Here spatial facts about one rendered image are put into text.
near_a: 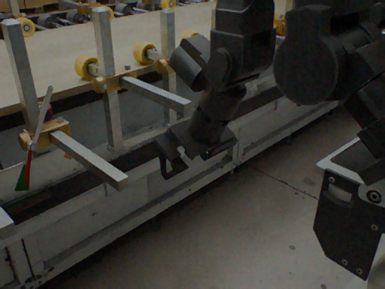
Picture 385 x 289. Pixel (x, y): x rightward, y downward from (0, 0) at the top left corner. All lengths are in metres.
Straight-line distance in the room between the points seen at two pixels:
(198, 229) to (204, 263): 0.23
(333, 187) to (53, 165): 0.82
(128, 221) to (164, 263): 0.26
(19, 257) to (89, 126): 0.55
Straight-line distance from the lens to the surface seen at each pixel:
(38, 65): 1.59
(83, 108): 1.44
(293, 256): 1.95
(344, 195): 0.61
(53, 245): 1.71
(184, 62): 0.58
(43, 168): 1.18
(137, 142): 1.36
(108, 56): 1.18
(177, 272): 1.82
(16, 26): 1.04
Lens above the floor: 1.36
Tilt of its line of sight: 30 degrees down
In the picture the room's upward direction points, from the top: straight up
